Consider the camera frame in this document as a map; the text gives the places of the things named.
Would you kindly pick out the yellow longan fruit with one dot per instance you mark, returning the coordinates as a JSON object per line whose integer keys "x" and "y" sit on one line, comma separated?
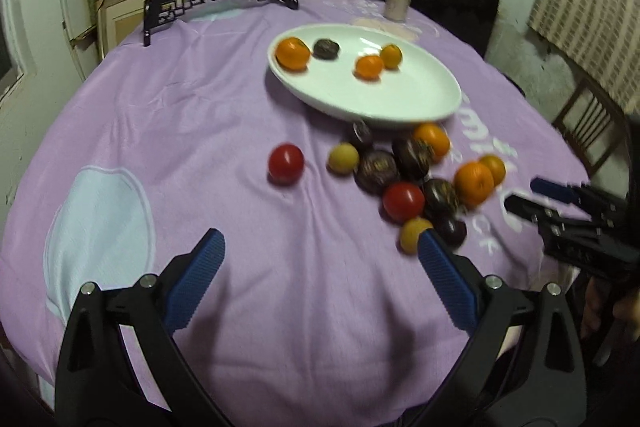
{"x": 410, "y": 232}
{"x": 343, "y": 159}

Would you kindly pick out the white oval plate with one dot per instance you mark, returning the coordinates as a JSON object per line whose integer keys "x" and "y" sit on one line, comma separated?
{"x": 351, "y": 72}

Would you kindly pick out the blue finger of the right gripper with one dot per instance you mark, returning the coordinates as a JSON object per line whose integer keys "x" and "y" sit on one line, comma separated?
{"x": 568, "y": 194}
{"x": 547, "y": 220}

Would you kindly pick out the wooden chair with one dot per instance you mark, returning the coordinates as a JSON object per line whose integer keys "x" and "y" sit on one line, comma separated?
{"x": 591, "y": 124}

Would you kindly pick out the large orange tangerine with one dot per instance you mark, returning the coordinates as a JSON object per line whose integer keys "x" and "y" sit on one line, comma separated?
{"x": 292, "y": 54}

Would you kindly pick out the red cherry tomato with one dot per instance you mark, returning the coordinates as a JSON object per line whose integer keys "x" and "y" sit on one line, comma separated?
{"x": 403, "y": 201}
{"x": 286, "y": 164}

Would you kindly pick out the purple smile tablecloth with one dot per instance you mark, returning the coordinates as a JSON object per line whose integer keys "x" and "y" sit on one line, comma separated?
{"x": 314, "y": 318}

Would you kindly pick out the central orange tangerine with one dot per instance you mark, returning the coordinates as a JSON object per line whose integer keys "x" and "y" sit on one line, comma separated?
{"x": 473, "y": 183}

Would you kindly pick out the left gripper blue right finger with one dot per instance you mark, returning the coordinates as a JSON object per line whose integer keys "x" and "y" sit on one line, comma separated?
{"x": 454, "y": 280}

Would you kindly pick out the dark wrinkled passion fruit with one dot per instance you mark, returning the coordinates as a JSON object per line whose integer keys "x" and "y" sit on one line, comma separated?
{"x": 326, "y": 49}

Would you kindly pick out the right hand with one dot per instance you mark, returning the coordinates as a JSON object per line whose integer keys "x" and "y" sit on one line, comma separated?
{"x": 598, "y": 308}

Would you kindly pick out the white drink can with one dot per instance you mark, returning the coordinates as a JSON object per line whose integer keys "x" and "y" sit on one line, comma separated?
{"x": 396, "y": 10}

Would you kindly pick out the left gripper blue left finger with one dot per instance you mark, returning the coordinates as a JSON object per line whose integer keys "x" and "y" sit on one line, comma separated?
{"x": 188, "y": 277}

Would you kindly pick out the orange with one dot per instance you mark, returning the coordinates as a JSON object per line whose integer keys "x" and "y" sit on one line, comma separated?
{"x": 435, "y": 136}
{"x": 496, "y": 166}
{"x": 391, "y": 56}

